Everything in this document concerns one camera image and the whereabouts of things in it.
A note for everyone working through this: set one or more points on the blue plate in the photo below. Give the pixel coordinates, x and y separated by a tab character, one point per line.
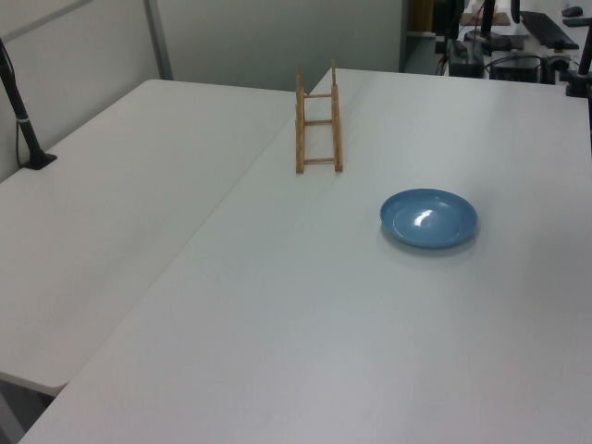
427	222

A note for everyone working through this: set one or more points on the wooden plate rack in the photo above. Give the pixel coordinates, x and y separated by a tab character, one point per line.
300	152

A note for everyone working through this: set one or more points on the black box with green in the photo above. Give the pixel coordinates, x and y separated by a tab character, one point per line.
464	67

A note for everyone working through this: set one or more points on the black equipment box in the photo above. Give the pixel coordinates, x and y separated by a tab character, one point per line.
513	71

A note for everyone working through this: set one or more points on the black monitor stand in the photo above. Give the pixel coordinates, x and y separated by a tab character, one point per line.
488	18

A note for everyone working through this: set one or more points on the brown wooden board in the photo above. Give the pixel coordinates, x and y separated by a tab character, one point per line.
501	19

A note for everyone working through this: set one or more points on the black keyboard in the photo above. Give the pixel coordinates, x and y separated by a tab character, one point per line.
548	30

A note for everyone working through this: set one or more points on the black computer mouse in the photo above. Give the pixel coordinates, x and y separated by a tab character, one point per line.
572	11

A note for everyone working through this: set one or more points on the gray partition frame post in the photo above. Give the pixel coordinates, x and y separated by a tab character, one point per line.
159	41

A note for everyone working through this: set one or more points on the black camera stand pole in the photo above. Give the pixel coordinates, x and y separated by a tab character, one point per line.
31	139

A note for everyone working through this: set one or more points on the black clamp camera stand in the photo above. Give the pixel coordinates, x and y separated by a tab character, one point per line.
575	85

